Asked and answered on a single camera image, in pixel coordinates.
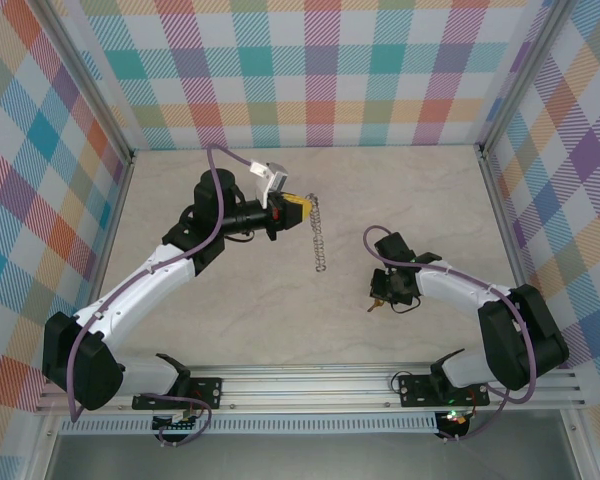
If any silver metal chain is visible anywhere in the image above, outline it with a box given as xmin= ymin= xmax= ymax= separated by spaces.
xmin=307 ymin=191 xmax=329 ymax=274

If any left gripper thin black wire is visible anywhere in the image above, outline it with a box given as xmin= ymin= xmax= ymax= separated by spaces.
xmin=224 ymin=227 xmax=260 ymax=245

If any slotted grey cable duct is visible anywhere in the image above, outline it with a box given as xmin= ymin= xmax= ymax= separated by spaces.
xmin=59 ymin=413 xmax=440 ymax=436

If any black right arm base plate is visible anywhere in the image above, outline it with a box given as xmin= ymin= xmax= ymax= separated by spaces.
xmin=398 ymin=372 xmax=491 ymax=409

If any aluminium corner post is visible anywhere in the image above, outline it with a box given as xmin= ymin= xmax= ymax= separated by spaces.
xmin=477 ymin=0 xmax=571 ymax=159
xmin=37 ymin=0 xmax=139 ymax=169

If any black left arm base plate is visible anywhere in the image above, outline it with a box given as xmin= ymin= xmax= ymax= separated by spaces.
xmin=132 ymin=375 xmax=225 ymax=412

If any grey metal lower shelf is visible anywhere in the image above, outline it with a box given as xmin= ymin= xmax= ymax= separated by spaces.
xmin=44 ymin=433 xmax=581 ymax=480

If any gripper thin black wire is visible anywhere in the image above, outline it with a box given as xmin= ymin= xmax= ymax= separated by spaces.
xmin=390 ymin=294 xmax=422 ymax=317
xmin=224 ymin=227 xmax=260 ymax=245

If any right gripper thin black wire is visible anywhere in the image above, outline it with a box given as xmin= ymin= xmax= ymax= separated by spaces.
xmin=390 ymin=294 xmax=422 ymax=317

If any small controller board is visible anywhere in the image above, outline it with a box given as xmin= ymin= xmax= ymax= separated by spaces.
xmin=438 ymin=407 xmax=476 ymax=437
xmin=152 ymin=412 xmax=204 ymax=435

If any aluminium front rail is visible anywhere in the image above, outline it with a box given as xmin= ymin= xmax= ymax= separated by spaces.
xmin=34 ymin=362 xmax=586 ymax=415

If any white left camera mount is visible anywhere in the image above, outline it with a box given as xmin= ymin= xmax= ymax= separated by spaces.
xmin=253 ymin=172 xmax=281 ymax=210

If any aluminium side rail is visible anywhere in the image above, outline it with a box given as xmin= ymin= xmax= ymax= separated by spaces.
xmin=87 ymin=149 xmax=139 ymax=321
xmin=477 ymin=144 xmax=531 ymax=289

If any aluminium frame leg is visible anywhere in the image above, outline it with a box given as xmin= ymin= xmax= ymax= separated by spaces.
xmin=24 ymin=412 xmax=64 ymax=480
xmin=559 ymin=407 xmax=600 ymax=480

